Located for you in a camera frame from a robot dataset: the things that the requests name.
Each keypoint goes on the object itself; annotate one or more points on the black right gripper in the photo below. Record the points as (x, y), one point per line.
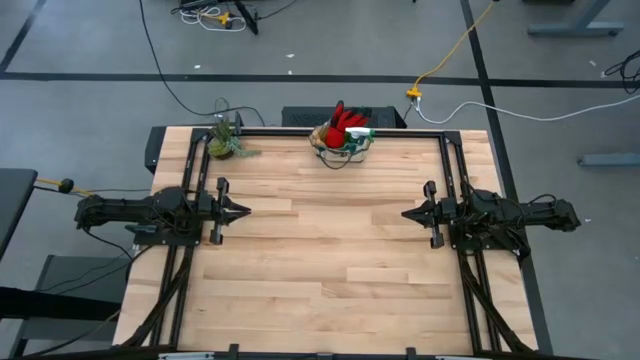
(442, 214)

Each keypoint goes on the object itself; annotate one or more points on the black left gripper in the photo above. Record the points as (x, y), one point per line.
(215, 210)

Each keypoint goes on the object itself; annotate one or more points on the beige canvas gardening bag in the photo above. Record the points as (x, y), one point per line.
(340, 156)

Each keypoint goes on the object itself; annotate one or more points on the green spray bottle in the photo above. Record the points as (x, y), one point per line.
(361, 132)

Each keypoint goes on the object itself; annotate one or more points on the red and black gardening gloves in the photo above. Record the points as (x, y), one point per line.
(340, 127)

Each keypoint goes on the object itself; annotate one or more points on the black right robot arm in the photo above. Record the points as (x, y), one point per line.
(510, 215)

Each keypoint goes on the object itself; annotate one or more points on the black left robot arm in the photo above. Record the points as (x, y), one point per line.
(125, 210)

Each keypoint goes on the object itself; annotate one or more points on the potted succulent plant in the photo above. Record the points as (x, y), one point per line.
(222, 145)

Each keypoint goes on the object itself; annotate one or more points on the black box behind table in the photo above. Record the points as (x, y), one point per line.
(300, 117)

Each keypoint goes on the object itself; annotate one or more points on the black clamp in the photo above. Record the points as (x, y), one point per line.
(411, 353)
(233, 351)

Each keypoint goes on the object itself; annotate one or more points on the black stand leg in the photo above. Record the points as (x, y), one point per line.
(247, 20)

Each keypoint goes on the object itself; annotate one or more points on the yellow connector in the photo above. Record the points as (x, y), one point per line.
(223, 19)

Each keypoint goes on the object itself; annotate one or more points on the grey desk foot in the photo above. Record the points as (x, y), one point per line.
(575, 29)
(610, 159)

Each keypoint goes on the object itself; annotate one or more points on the black beam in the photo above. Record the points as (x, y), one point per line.
(50, 302)

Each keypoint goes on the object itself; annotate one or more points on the black metal table frame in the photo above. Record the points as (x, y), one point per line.
(410, 133)

